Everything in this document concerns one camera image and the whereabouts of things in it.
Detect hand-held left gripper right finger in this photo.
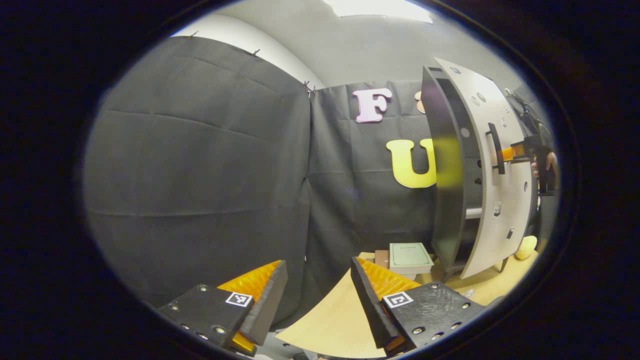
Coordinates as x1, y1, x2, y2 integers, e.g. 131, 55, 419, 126
349, 256, 487, 357

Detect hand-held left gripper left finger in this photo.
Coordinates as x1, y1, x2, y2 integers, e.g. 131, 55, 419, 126
156, 259, 290, 357

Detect black cabinet door handle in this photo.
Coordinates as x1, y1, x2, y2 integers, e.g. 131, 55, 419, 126
486, 122, 506, 175

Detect light grey cabinet door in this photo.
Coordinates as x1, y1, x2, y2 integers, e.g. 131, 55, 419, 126
434, 57, 539, 280

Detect dark grey cabinet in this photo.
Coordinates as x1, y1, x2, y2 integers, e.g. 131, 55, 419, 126
421, 65, 511, 283

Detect green notebook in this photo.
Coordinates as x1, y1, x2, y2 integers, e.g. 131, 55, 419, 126
389, 242, 435, 276

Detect yellow toy lemon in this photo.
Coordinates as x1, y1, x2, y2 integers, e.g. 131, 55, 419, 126
515, 236, 538, 261

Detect black backdrop cloth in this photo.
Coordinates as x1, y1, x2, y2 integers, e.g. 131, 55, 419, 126
82, 35, 556, 321

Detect large ceiling light panel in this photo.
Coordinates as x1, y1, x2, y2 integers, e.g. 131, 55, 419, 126
322, 0, 434, 24

